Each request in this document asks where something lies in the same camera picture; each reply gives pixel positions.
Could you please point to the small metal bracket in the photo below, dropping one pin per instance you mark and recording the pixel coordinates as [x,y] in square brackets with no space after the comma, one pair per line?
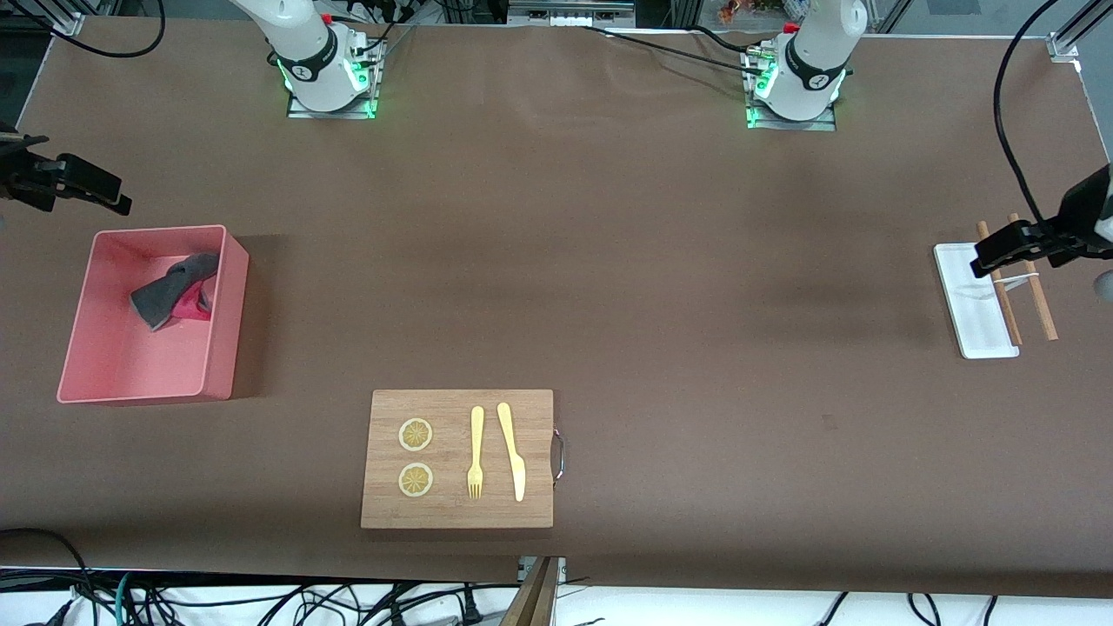
[524,569]

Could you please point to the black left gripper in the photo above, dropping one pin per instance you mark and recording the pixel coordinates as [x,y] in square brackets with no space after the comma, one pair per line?
[1075,219]

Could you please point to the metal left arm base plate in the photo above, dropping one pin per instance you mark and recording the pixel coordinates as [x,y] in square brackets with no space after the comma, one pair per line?
[826,125]

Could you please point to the grey power strip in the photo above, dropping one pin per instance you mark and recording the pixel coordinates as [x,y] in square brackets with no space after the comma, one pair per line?
[565,19]

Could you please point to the yellow plastic fork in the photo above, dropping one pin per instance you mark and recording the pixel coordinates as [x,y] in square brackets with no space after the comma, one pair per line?
[476,435]

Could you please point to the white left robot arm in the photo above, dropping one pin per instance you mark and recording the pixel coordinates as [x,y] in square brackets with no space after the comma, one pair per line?
[813,52]

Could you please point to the pink plastic bin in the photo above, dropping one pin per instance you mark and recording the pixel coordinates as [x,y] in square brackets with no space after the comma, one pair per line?
[148,374]

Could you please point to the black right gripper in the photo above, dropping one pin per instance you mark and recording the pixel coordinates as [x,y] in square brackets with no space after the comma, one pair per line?
[19,176]

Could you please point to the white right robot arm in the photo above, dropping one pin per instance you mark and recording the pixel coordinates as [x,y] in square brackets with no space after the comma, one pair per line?
[304,35]

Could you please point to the wooden cutting board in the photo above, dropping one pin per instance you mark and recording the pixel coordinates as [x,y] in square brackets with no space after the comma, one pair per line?
[456,513]

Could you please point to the yellow plastic knife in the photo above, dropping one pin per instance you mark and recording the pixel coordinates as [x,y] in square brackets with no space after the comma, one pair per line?
[509,439]

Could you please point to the lemon slice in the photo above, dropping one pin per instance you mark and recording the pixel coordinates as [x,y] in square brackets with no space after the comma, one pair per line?
[416,435]
[416,480]

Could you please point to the white rectangular tray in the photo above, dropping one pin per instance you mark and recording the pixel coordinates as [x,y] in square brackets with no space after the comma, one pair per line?
[969,313]

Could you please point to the aluminium frame post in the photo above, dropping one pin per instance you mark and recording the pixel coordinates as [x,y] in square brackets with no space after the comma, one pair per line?
[68,24]
[1063,45]

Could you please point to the grey and pink cloth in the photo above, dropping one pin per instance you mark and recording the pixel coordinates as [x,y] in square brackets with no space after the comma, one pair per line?
[161,296]

